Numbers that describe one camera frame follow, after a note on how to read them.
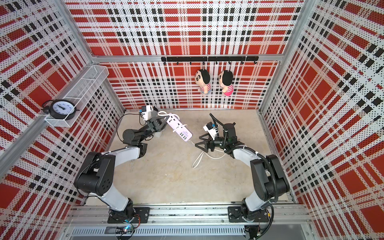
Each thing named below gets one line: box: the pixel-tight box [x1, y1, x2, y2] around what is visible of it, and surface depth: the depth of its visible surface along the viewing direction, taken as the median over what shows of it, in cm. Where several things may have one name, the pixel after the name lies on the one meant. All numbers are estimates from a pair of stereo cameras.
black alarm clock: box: [42, 99, 80, 121], surface depth 65 cm
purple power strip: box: [166, 115, 193, 142], surface depth 72 cm
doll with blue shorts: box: [194, 69, 211, 94], surface depth 95 cm
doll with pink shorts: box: [218, 70, 234, 96], surface depth 97 cm
